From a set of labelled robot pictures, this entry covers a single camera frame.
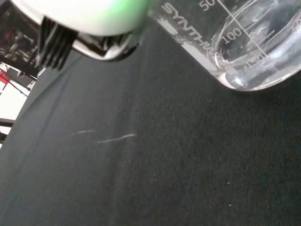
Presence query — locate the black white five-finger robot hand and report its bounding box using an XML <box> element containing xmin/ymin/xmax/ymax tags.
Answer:
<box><xmin>9</xmin><ymin>0</ymin><xmax>163</xmax><ymax>70</ymax></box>

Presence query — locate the black bench cloth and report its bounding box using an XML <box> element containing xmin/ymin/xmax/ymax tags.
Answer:
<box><xmin>0</xmin><ymin>14</ymin><xmax>301</xmax><ymax>226</ymax></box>

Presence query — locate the black metal tube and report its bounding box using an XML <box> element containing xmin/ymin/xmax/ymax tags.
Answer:
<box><xmin>0</xmin><ymin>118</ymin><xmax>16</xmax><ymax>142</ymax></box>

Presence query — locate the red white background object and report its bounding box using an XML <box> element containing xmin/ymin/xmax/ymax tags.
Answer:
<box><xmin>0</xmin><ymin>67</ymin><xmax>11</xmax><ymax>94</ymax></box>

